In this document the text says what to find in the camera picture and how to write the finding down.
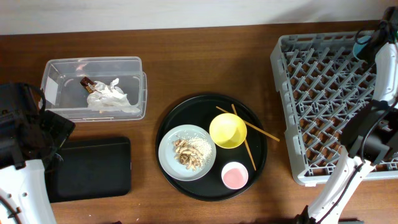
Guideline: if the grey plate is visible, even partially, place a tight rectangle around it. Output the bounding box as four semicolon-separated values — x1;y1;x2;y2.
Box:
158;124;216;181

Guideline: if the food scraps and rice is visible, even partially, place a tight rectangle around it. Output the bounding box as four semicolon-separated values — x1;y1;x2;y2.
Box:
173;137;215;171

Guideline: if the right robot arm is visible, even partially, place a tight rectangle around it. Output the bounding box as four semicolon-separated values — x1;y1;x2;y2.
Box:
294;6;397;223

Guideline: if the light blue cup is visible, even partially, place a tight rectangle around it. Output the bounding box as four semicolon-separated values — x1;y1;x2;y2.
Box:
353;35;374;61

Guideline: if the gold snack wrapper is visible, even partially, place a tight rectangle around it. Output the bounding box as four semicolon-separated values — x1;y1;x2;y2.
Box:
80;77;96;93

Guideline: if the black rectangular tray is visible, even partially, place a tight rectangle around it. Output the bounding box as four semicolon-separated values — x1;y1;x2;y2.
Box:
45;137;131;203

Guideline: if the grey dishwasher rack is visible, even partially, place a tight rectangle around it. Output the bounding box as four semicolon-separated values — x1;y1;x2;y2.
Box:
270;32;397;187

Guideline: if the wooden chopstick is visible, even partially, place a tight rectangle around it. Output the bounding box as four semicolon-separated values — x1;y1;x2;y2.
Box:
216;106;280;142
231;104;257;171

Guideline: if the yellow bowl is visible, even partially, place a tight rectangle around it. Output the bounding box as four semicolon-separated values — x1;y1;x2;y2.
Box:
209;113;248;149

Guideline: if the pink cup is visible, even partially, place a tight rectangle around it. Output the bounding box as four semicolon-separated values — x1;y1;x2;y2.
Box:
221;162;249;190

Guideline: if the white napkin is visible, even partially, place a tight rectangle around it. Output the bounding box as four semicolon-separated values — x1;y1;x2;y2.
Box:
86;78;141;113

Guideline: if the clear plastic bin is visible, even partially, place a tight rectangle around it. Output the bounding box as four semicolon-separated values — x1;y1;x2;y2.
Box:
40;56;147;122

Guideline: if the round black serving tray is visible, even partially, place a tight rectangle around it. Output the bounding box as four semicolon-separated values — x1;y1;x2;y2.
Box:
155;94;267;202

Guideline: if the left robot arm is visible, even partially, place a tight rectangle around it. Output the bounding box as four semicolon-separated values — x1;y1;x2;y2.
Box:
1;83;75;223

